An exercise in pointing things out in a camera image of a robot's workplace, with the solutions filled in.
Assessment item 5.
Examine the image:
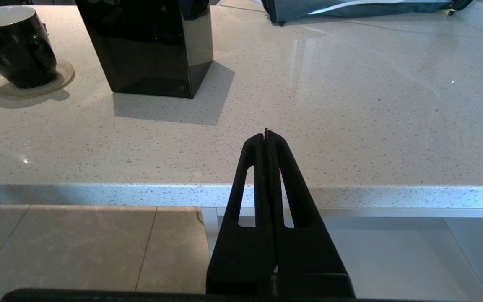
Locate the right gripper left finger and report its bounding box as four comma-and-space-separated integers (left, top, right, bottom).
206, 133, 277, 295

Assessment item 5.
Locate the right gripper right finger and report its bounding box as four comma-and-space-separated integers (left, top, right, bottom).
266, 129, 356, 299

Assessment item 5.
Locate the white counter cabinet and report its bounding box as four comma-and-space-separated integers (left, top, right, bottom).
201, 206, 483, 302

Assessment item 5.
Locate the black tissue box white lid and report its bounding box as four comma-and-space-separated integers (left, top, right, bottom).
75, 0, 214, 99

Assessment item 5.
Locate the dark grey cloth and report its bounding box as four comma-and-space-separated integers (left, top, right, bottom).
262, 0, 474, 26

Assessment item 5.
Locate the beige coaster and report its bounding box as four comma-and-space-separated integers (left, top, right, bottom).
0, 60, 75, 100

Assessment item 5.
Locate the black mug white inside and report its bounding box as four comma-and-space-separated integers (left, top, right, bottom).
0, 5, 57, 89

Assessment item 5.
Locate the white cable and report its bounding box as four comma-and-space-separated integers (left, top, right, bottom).
306, 0, 452, 16

